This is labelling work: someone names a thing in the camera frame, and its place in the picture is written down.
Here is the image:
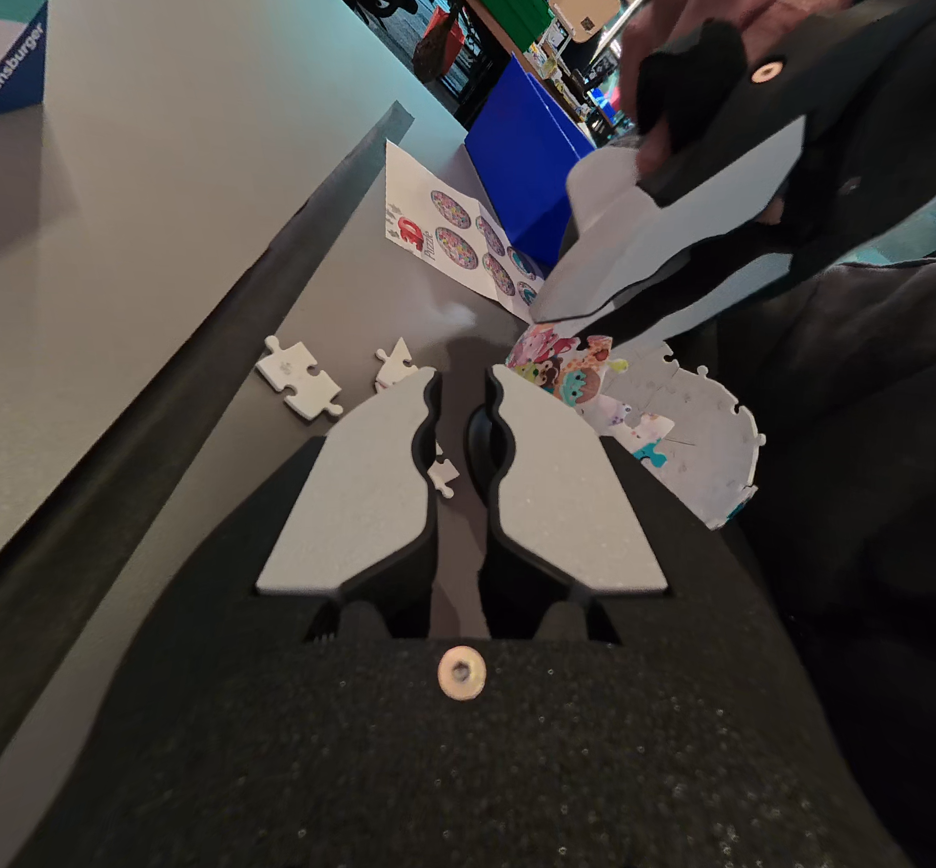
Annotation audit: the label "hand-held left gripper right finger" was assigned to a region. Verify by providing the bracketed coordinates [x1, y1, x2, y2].
[476, 364, 671, 638]

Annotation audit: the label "colourful puzzle box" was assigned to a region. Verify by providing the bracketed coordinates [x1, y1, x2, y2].
[0, 0, 54, 117]

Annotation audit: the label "colourful puzzle ball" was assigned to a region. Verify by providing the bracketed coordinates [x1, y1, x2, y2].
[504, 318, 770, 531]

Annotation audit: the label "two joined white puzzle pieces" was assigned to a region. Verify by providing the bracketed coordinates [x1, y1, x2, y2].
[370, 337, 422, 395]

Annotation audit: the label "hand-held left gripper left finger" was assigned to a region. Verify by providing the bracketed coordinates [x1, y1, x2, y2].
[255, 365, 444, 638]

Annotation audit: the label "blue plastic bin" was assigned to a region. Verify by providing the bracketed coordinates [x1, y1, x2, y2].
[463, 59, 602, 274]

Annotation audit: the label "white puzzle leaflet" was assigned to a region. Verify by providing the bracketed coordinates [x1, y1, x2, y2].
[382, 138, 551, 326]

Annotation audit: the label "single white puzzle piece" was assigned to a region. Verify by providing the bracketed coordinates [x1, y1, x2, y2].
[423, 454, 462, 502]
[255, 335, 348, 423]

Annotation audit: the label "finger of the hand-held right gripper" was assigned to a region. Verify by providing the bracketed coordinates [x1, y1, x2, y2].
[528, 114, 810, 322]
[588, 245, 801, 357]

